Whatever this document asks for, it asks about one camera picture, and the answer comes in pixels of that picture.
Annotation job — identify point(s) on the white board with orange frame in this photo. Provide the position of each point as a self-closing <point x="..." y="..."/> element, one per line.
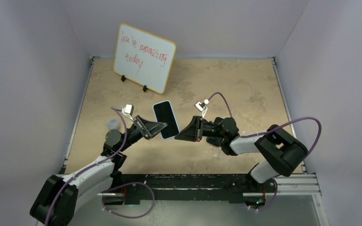
<point x="143" y="58"/>

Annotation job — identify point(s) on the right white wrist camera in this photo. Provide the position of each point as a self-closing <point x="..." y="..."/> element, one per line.
<point x="202" y="107"/>

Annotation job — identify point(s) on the black phone in black case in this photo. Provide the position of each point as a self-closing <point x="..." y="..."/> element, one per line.
<point x="215" y="141"/>

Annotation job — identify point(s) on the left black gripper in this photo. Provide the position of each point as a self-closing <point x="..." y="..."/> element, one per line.
<point x="149" y="127"/>

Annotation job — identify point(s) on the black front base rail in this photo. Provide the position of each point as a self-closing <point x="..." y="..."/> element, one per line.
<point x="131" y="189"/>

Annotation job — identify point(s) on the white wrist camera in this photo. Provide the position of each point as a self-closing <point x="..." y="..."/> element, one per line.
<point x="127" y="111"/>
<point x="202" y="107"/>

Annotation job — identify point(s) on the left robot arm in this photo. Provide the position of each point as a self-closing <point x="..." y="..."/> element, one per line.
<point x="61" y="196"/>

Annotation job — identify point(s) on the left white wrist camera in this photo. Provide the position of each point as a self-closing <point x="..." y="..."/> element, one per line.
<point x="127" y="111"/>

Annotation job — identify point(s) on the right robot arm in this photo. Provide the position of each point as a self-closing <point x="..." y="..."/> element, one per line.
<point x="282" y="152"/>

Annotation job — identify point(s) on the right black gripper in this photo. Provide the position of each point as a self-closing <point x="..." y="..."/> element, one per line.
<point x="193" y="132"/>

